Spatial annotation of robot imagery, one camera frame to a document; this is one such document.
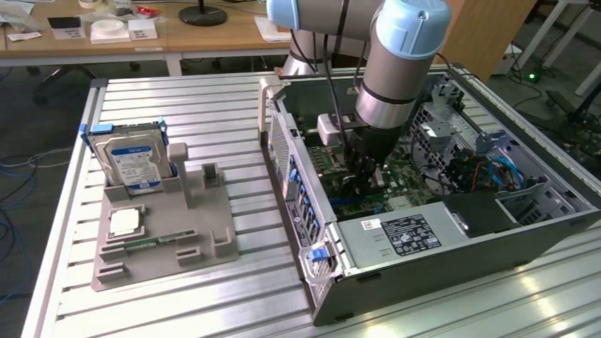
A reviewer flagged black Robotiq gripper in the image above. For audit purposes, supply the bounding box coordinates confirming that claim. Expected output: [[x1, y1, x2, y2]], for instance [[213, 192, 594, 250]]
[[346, 123, 407, 177]]

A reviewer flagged green RAM stick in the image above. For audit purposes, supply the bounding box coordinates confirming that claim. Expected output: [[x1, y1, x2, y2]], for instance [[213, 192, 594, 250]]
[[106, 230, 197, 253]]

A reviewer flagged hard disk in blue caddy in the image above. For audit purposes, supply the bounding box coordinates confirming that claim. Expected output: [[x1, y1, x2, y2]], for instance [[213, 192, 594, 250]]
[[79, 119, 171, 196]]

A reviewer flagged white table frame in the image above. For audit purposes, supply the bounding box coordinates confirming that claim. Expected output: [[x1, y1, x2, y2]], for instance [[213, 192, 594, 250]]
[[514, 0, 601, 96]]

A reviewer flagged orange wire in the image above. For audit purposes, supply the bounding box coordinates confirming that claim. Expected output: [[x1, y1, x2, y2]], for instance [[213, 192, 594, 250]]
[[472, 161, 495, 192]]

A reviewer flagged black round lamp base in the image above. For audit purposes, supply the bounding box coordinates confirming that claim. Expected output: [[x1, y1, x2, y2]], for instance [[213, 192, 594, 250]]
[[178, 0, 230, 27]]

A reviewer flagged green motherboard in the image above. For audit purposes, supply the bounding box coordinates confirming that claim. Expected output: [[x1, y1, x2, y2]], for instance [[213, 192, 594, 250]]
[[300, 123, 446, 221]]

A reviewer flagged blue data wire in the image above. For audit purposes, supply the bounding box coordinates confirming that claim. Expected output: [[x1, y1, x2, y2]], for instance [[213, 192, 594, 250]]
[[491, 156, 526, 192]]

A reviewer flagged silver CPU chip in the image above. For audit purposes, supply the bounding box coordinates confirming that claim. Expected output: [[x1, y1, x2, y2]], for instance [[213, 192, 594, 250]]
[[109, 210, 143, 237]]

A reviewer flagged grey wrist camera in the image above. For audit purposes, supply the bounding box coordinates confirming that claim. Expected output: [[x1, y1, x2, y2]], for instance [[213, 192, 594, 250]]
[[316, 112, 358, 147]]

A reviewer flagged perforated metal disk bay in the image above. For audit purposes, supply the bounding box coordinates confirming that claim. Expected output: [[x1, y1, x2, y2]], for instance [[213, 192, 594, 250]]
[[406, 101, 476, 177]]

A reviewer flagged blue floor cable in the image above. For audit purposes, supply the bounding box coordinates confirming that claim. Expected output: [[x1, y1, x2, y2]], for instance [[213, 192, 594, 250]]
[[0, 147, 49, 303]]

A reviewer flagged black chair base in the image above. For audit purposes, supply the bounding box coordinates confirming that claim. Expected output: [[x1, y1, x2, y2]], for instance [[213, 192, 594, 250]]
[[26, 65, 98, 105]]

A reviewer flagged wooden desk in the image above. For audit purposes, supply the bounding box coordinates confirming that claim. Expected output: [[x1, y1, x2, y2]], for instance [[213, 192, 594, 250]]
[[0, 0, 368, 68]]

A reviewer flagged black and white box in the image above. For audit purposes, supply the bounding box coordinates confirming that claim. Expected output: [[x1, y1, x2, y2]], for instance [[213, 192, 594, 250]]
[[49, 16, 89, 41]]

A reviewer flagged black cable behind case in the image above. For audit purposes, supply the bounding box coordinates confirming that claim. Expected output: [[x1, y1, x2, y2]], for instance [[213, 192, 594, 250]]
[[436, 52, 472, 77]]

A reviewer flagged red packet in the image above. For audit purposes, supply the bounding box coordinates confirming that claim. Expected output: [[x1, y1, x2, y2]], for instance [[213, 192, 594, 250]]
[[135, 4, 165, 19]]

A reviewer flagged grey parts rack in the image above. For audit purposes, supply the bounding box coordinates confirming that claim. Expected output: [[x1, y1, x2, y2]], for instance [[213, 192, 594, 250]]
[[91, 142, 242, 293]]

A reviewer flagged open dark grey PC case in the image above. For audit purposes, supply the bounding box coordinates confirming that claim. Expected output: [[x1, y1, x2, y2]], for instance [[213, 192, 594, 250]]
[[256, 63, 601, 327]]

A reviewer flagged blue expansion slot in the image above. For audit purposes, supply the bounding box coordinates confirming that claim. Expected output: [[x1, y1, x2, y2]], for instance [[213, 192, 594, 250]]
[[330, 196, 368, 208]]

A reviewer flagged white paper stack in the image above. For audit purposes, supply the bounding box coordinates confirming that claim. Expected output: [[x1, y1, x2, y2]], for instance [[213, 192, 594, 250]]
[[255, 15, 294, 44]]

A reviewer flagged white labelled box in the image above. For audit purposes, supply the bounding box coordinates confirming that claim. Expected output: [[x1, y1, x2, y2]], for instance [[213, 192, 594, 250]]
[[127, 19, 159, 42]]

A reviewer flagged wooden cabinet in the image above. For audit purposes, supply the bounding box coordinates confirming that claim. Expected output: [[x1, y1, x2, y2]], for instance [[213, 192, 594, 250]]
[[436, 0, 539, 82]]

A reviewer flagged CPU socket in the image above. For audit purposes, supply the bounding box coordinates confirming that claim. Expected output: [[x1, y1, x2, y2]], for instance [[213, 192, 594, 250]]
[[331, 146, 352, 167]]

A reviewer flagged grey power supply unit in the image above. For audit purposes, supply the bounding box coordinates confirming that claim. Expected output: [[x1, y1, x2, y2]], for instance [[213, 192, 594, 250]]
[[336, 202, 471, 277]]

